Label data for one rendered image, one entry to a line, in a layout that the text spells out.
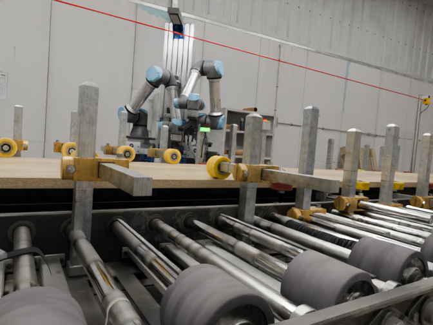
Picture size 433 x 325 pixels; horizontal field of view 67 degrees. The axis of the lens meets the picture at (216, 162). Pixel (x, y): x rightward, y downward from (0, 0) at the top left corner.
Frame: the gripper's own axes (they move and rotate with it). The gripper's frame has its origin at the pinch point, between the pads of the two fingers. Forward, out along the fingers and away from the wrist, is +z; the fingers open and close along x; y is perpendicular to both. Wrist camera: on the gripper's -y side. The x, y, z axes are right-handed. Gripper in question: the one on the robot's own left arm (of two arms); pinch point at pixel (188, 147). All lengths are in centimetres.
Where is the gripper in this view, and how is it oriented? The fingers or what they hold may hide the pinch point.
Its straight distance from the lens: 217.7
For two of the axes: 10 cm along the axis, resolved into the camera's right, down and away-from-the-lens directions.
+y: 6.2, 0.0, 7.9
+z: -0.8, 10.0, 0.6
